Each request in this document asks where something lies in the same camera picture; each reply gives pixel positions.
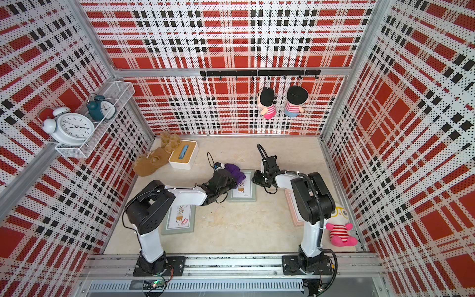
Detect purple microfiber cloth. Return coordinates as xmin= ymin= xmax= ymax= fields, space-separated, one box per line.
xmin=225 ymin=163 xmax=246 ymax=189

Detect green frame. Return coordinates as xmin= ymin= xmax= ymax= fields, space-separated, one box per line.
xmin=228 ymin=170 xmax=257 ymax=202

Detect pink picture frame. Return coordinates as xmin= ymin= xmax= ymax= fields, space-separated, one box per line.
xmin=285 ymin=189 xmax=305 ymax=226

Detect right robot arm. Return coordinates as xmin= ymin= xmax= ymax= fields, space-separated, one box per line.
xmin=252 ymin=153 xmax=336 ymax=274

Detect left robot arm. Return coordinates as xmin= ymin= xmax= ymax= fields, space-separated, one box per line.
xmin=124 ymin=163 xmax=246 ymax=277

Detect pink object behind right arm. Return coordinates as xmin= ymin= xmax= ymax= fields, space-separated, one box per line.
xmin=325 ymin=203 xmax=358 ymax=247

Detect white box wooden lid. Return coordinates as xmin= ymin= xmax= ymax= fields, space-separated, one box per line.
xmin=168 ymin=140 xmax=199 ymax=170

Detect blue object on box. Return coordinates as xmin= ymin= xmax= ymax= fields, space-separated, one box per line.
xmin=179 ymin=145 xmax=189 ymax=160

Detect brown plush toy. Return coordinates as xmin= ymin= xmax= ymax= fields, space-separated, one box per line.
xmin=132 ymin=132 xmax=182 ymax=177

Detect doll pink striped shirt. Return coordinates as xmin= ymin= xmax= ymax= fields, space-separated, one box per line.
xmin=257 ymin=87 xmax=276 ymax=120

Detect doll blue pants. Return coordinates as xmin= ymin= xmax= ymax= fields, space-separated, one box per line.
xmin=284 ymin=85 xmax=309 ymax=118

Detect green circuit board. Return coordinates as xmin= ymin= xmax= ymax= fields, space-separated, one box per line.
xmin=143 ymin=280 xmax=166 ymax=291

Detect teal alarm clock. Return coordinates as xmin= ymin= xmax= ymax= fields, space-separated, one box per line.
xmin=87 ymin=95 xmax=116 ymax=122

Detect white alarm clock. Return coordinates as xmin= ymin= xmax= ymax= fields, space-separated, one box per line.
xmin=42 ymin=106 xmax=95 ymax=147

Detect green frame near arm base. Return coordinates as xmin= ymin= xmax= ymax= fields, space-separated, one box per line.
xmin=162 ymin=205 xmax=195 ymax=235

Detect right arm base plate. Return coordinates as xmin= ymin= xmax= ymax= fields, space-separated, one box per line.
xmin=282 ymin=254 xmax=333 ymax=276

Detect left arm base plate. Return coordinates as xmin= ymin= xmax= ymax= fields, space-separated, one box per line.
xmin=133 ymin=254 xmax=186 ymax=277

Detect black hook rail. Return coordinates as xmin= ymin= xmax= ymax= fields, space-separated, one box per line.
xmin=200 ymin=69 xmax=322 ymax=80

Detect aluminium front rail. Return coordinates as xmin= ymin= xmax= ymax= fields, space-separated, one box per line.
xmin=80 ymin=252 xmax=385 ymax=280

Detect white wire shelf basket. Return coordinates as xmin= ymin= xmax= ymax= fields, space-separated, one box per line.
xmin=43 ymin=81 xmax=135 ymax=158

